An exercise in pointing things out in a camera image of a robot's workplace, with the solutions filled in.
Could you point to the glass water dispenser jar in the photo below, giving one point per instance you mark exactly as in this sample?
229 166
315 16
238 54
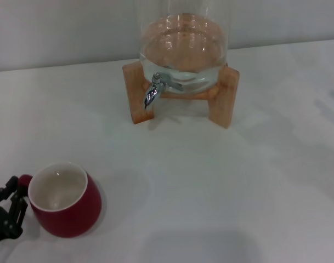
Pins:
183 41

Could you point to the chrome faucet tap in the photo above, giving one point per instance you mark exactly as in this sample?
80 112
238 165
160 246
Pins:
151 94

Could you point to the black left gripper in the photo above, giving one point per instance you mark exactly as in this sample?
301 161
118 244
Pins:
2 224

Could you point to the red ceramic cup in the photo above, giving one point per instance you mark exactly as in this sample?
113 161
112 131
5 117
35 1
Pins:
73 219

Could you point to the wooden dispenser stand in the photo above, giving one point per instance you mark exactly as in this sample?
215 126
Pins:
224 96

